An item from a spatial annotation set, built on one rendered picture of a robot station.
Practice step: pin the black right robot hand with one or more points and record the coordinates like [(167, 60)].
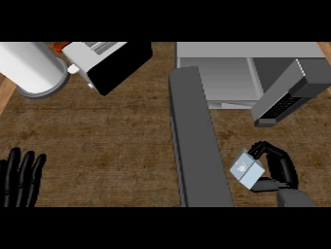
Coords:
[(280, 165)]

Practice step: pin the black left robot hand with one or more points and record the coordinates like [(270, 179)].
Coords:
[(15, 181)]

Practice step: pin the pale blue milk carton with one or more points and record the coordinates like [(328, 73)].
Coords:
[(246, 169)]

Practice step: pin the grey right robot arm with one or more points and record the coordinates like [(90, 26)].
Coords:
[(294, 197)]

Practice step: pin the dark grey microwave door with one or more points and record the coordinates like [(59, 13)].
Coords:
[(198, 139)]

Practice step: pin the grey microwave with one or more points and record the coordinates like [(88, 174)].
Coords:
[(264, 81)]

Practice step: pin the orange-red object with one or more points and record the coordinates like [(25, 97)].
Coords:
[(59, 46)]

